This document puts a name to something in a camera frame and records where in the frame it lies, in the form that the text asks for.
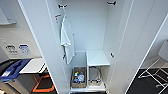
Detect white wardrobe door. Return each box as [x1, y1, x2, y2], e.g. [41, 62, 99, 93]
[108, 0, 168, 94]
[18, 0, 69, 94]

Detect white wardrobe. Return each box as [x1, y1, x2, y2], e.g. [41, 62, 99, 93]
[18, 0, 168, 94]

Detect white t-shirt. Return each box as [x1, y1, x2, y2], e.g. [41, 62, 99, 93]
[59, 15, 76, 65]

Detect pale blue packet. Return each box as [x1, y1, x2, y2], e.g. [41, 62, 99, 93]
[77, 73, 86, 83]

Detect brown storage box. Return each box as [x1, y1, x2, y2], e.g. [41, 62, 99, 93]
[70, 66, 88, 89]

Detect white hanger with white shirt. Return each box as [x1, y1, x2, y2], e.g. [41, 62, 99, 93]
[61, 7, 70, 22]

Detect orange label strip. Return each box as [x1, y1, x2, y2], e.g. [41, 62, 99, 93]
[54, 13, 62, 19]

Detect black hook near orange label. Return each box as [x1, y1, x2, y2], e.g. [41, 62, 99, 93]
[58, 3, 69, 9]

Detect black wardrobe hook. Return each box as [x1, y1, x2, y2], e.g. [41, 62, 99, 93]
[106, 1, 117, 6]

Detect orange folding legs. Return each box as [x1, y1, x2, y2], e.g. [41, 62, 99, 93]
[32, 74, 56, 93]

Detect small dark wall fitting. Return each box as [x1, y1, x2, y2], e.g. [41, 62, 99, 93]
[110, 51, 115, 59]

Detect grey wire loop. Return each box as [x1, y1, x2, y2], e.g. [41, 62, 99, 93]
[88, 66, 105, 84]

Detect small white wall sign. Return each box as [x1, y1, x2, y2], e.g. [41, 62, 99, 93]
[5, 44, 19, 56]

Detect small white wall switch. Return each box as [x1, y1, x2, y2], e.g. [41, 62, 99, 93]
[0, 37, 7, 45]

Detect grey wall panel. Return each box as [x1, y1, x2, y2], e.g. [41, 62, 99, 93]
[0, 6, 17, 26]

